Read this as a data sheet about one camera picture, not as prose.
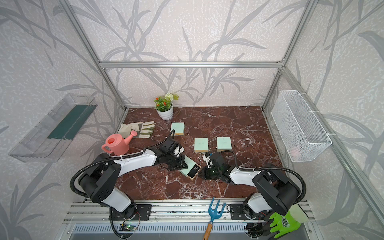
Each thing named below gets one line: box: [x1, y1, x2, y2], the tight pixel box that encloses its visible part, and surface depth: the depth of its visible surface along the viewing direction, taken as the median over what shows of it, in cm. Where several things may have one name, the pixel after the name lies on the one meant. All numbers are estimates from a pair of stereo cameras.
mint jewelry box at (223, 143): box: [216, 137, 232, 152], surface depth 98 cm
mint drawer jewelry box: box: [194, 137, 209, 153], surface depth 98 cm
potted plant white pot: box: [153, 93, 180, 121], surface depth 109 cm
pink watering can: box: [101, 130, 138, 156], surface depth 91 cm
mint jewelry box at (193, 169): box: [178, 155, 202, 181], surface depth 86 cm
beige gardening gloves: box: [117, 120, 155, 139], surface depth 110 cm
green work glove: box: [269, 204, 308, 238], surface depth 71 cm
